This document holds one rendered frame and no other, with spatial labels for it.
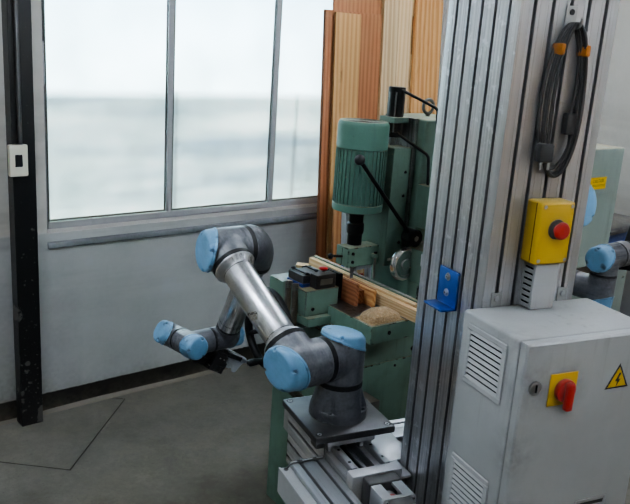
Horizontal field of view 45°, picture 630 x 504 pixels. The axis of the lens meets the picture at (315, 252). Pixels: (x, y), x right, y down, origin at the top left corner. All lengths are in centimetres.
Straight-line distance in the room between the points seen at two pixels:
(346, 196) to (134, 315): 161
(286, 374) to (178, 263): 213
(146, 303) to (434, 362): 227
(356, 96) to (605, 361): 284
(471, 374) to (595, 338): 26
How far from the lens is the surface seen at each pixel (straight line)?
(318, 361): 187
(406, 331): 254
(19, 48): 336
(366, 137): 256
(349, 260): 267
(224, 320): 236
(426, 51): 461
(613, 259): 229
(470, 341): 163
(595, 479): 178
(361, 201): 259
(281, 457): 304
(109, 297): 379
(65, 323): 374
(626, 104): 465
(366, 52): 431
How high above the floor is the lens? 175
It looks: 15 degrees down
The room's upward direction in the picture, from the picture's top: 4 degrees clockwise
